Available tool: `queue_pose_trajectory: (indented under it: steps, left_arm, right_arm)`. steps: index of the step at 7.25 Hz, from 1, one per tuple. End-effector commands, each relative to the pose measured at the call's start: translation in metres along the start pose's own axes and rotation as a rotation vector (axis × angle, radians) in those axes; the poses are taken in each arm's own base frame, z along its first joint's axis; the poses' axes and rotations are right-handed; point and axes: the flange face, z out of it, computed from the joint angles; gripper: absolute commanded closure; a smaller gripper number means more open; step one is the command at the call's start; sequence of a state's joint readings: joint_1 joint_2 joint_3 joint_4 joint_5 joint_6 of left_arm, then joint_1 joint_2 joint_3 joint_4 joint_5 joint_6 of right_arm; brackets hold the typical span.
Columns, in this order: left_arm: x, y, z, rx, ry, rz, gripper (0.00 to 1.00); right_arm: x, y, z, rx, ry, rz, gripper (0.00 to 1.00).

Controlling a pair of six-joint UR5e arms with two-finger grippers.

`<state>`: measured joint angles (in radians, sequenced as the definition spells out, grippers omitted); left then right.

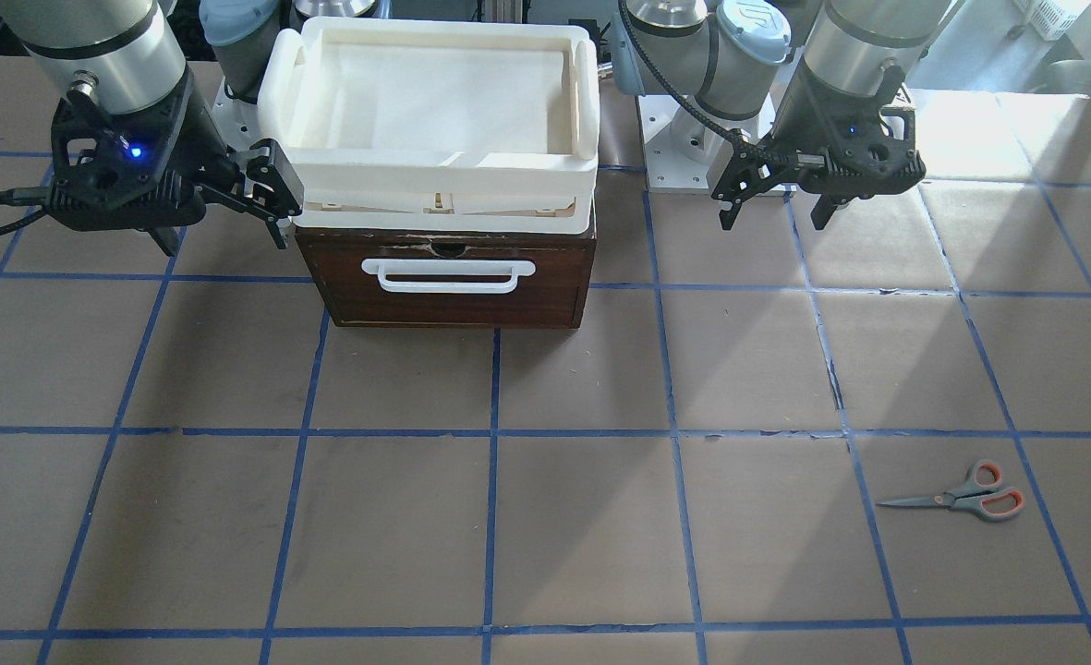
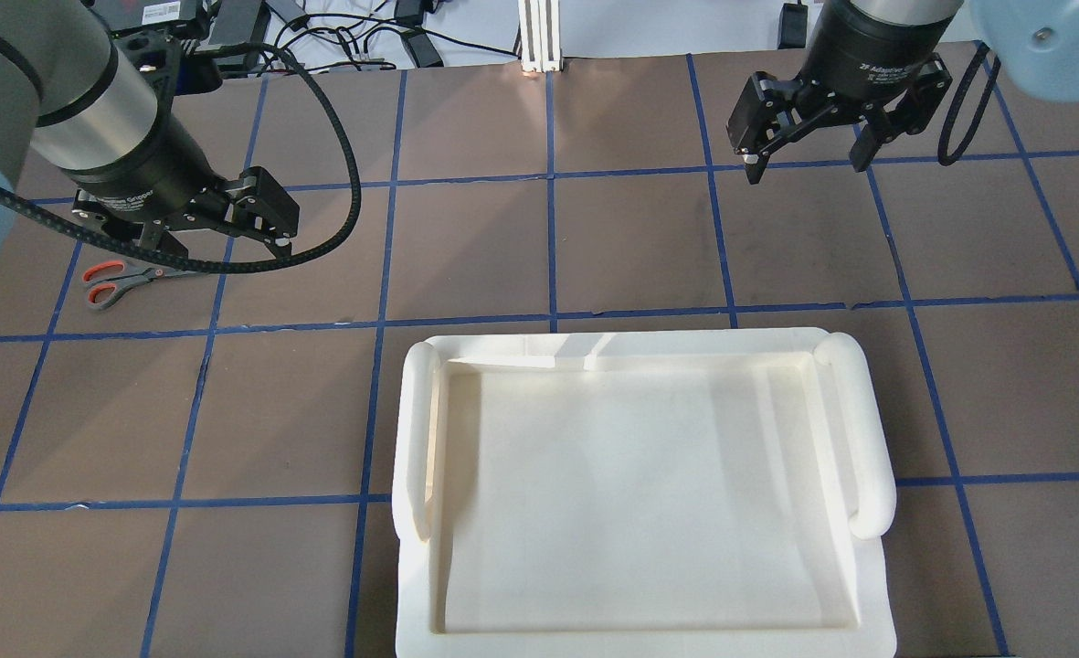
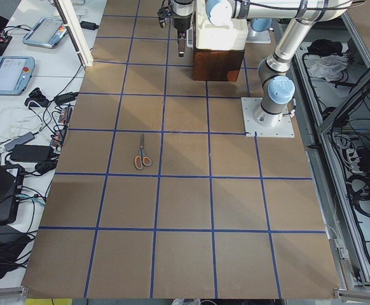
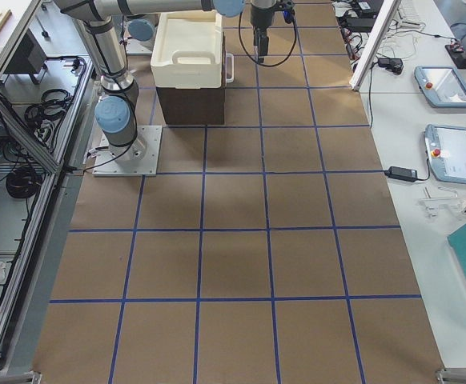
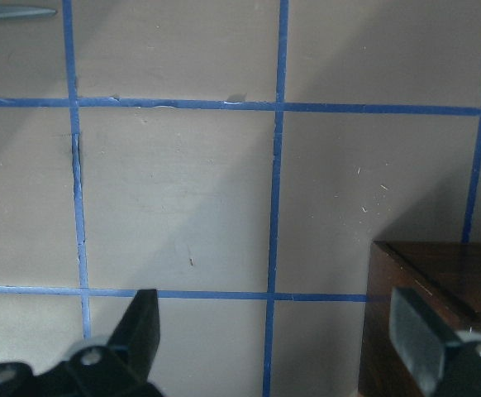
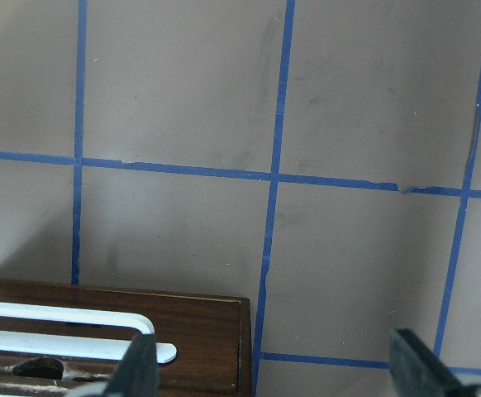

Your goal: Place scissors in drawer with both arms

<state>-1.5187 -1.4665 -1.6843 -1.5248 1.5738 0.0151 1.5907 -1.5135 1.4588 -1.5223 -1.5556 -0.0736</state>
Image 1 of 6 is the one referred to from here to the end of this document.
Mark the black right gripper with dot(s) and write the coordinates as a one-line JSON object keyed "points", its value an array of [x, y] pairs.
{"points": [[196, 139]]}

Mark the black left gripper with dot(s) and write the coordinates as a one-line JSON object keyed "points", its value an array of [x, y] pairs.
{"points": [[796, 135]]}

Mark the grey orange scissors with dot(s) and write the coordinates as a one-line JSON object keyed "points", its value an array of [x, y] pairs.
{"points": [[982, 493]]}

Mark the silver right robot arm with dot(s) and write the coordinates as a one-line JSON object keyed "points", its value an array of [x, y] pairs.
{"points": [[128, 45]]}

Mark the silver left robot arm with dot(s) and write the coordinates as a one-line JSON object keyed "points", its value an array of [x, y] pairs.
{"points": [[719, 60]]}

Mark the brown wooden drawer cabinet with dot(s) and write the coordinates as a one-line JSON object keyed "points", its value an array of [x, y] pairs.
{"points": [[442, 244]]}

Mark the white plastic tray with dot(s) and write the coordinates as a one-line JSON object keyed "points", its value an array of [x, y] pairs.
{"points": [[436, 126]]}

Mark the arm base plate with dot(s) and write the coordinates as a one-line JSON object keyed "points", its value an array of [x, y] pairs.
{"points": [[679, 150], [236, 120]]}

